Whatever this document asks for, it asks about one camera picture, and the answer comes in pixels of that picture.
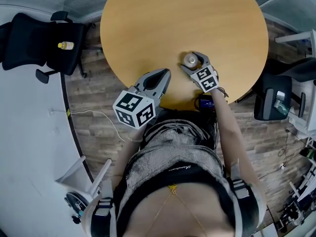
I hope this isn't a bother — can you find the black round device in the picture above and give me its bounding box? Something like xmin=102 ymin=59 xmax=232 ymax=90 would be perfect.
xmin=64 ymin=192 xmax=89 ymax=224

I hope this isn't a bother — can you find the thin black floor cable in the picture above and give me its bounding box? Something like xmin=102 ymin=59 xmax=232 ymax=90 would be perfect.
xmin=277 ymin=128 xmax=312 ymax=158

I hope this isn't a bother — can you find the green packet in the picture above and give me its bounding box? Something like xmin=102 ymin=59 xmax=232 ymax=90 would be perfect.
xmin=273 ymin=90 xmax=289 ymax=116

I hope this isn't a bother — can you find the person's left forearm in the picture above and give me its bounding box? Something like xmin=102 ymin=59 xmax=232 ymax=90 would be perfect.
xmin=116 ymin=127 xmax=146 ymax=182

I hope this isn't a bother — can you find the black device with blue screen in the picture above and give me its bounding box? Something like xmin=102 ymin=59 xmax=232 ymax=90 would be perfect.
xmin=195 ymin=94 xmax=216 ymax=112

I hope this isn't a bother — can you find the person's body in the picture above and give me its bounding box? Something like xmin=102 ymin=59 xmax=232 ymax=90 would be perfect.
xmin=81 ymin=109 xmax=269 ymax=237

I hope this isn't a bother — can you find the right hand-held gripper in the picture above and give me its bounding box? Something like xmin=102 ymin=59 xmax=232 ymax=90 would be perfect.
xmin=179 ymin=51 xmax=221 ymax=94

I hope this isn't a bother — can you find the thin white cable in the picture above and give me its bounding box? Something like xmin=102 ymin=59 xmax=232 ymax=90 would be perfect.
xmin=48 ymin=107 xmax=126 ymax=143

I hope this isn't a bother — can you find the white equipment rack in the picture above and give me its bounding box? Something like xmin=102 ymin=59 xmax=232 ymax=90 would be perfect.
xmin=274 ymin=157 xmax=316 ymax=233

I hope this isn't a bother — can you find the gold necklace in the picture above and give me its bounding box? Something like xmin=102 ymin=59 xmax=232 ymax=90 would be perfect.
xmin=148 ymin=183 xmax=208 ymax=237

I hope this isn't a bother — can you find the black office chair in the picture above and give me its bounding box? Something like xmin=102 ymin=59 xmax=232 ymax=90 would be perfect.
xmin=253 ymin=57 xmax=316 ymax=121
xmin=0 ymin=10 xmax=103 ymax=84

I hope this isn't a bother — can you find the white metal frame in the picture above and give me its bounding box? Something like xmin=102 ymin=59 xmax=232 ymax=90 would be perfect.
xmin=55 ymin=156 xmax=112 ymax=199

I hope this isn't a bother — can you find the yellow-capped drink bottle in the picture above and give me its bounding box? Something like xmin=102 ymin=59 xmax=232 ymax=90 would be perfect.
xmin=57 ymin=41 xmax=75 ymax=50

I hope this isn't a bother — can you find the small clear glass jar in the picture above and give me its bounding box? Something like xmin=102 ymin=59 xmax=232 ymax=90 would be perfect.
xmin=183 ymin=53 xmax=199 ymax=68

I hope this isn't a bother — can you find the round wooden table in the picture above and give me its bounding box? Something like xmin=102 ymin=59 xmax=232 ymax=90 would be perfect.
xmin=100 ymin=0 xmax=269 ymax=111

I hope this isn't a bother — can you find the white desk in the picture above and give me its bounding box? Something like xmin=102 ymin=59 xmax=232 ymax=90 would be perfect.
xmin=275 ymin=30 xmax=316 ymax=133

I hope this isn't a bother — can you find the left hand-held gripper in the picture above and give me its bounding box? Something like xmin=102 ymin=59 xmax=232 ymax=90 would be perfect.
xmin=113 ymin=68 xmax=172 ymax=130

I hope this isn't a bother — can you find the person's right forearm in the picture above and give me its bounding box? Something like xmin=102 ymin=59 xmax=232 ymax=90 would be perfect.
xmin=209 ymin=86 xmax=247 ymax=162

